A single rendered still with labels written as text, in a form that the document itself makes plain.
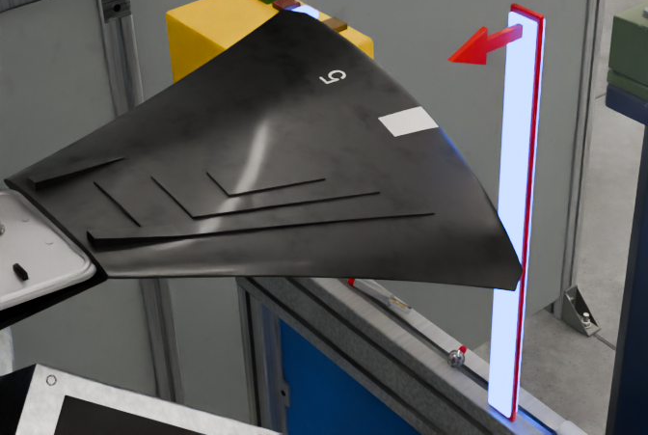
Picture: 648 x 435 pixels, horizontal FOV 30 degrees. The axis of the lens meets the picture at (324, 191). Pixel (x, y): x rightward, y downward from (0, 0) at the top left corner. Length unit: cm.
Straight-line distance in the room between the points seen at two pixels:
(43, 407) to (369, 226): 20
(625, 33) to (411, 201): 44
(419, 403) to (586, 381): 126
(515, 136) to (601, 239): 181
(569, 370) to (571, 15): 66
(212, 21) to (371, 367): 32
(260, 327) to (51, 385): 54
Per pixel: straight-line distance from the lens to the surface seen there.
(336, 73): 70
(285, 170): 62
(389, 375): 102
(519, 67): 75
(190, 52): 102
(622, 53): 105
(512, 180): 80
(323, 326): 107
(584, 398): 221
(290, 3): 102
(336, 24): 98
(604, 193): 273
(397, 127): 67
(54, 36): 139
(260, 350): 121
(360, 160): 64
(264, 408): 126
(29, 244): 57
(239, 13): 102
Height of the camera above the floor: 151
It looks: 34 degrees down
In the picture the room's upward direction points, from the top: 3 degrees counter-clockwise
